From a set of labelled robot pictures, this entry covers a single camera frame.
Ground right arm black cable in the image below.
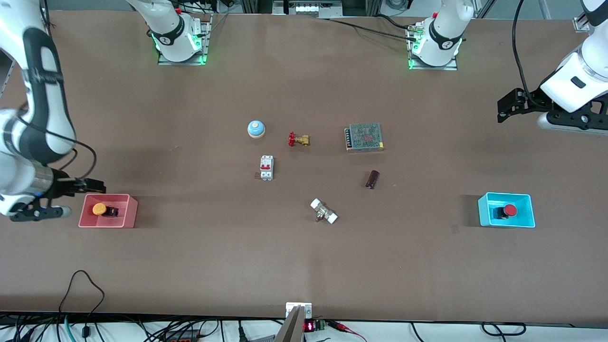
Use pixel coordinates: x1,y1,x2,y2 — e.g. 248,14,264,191
19,0,98,180

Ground aluminium frame structure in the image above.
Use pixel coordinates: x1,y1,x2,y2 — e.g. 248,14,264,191
240,0,383,19

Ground red clip wire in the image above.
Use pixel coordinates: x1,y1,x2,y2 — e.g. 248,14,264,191
328,321,367,342

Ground black coiled floor cable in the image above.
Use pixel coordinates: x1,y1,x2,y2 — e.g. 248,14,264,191
481,322,526,336

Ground aluminium corner bracket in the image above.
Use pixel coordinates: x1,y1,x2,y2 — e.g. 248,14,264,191
572,9,594,33

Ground pink plastic box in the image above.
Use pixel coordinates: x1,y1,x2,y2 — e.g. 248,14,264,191
78,194,139,229

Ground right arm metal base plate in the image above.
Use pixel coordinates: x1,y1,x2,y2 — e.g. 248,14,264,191
158,14,210,66

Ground black looped cable with plug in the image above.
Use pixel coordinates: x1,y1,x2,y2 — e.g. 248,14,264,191
58,270,105,339

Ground cyan plastic box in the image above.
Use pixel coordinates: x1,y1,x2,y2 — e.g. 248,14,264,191
478,192,536,228

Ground black orange power strip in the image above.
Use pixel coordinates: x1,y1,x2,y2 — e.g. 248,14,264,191
164,328,201,342

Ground short black table cable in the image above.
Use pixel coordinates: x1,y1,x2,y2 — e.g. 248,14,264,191
375,14,415,31

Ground grey mount bar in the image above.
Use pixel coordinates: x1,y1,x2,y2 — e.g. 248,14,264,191
275,305,305,342

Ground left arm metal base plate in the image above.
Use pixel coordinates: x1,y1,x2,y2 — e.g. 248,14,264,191
408,21,458,71

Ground metal mesh power supply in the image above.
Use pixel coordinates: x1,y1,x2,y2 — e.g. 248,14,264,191
345,123,385,152

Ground white bracket plate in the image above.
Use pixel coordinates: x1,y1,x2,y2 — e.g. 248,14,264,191
285,302,313,320

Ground silver valve white ends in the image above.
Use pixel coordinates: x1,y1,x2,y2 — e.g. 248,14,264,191
310,198,339,225

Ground long black table cable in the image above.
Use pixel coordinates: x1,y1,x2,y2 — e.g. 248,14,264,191
328,18,418,41

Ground red push button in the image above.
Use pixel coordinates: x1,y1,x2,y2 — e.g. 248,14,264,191
492,204,518,220

